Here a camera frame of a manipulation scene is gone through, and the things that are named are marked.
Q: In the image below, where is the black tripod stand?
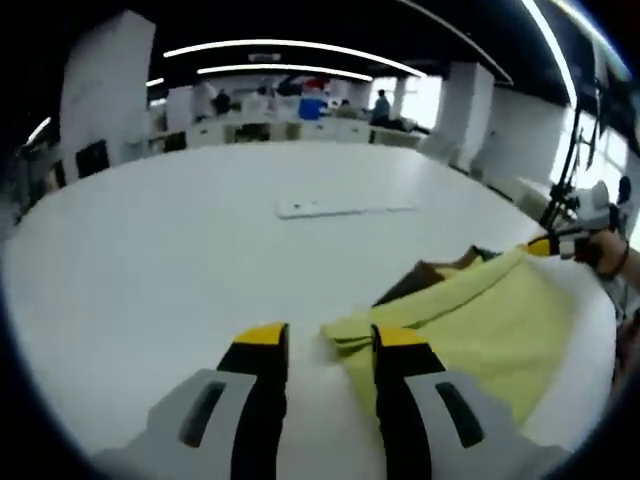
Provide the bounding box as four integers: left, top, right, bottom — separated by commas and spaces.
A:
542, 74, 631, 236

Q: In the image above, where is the yellow grey blue garment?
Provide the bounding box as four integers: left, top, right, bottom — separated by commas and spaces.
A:
319, 243, 577, 432

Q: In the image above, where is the white square pillar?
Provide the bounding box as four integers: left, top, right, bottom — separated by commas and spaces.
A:
58, 12, 154, 176
439, 62, 496, 171

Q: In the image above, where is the white tall box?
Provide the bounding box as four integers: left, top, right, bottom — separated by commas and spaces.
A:
167, 87, 196, 126

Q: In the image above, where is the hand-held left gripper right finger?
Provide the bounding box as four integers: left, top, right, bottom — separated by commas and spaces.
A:
370, 324, 572, 480

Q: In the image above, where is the straight ceiling light strip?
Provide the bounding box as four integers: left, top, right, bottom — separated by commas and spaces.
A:
519, 0, 577, 106

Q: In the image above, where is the red and blue wall banner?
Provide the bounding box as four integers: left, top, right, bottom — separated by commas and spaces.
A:
277, 74, 331, 96

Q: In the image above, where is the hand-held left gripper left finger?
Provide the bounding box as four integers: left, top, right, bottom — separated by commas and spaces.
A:
92, 321, 291, 480

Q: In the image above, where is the person's right hand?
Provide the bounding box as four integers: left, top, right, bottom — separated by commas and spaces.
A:
573, 231, 630, 281

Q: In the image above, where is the black cabinet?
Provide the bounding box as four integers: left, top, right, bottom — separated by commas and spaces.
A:
74, 139, 110, 179

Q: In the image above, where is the white table socket strip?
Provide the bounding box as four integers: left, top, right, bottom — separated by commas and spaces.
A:
275, 196, 417, 220

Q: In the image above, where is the white counter cabinet row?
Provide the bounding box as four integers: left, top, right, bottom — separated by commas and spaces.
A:
149, 119, 431, 151

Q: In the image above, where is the dark red bead bracelet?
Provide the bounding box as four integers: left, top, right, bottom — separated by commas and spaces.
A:
597, 239, 631, 281

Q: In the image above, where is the long curved ceiling light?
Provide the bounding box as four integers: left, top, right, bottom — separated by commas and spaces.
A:
163, 39, 426, 76

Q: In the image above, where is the short curved ceiling light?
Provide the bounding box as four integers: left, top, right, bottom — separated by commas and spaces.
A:
197, 63, 374, 81

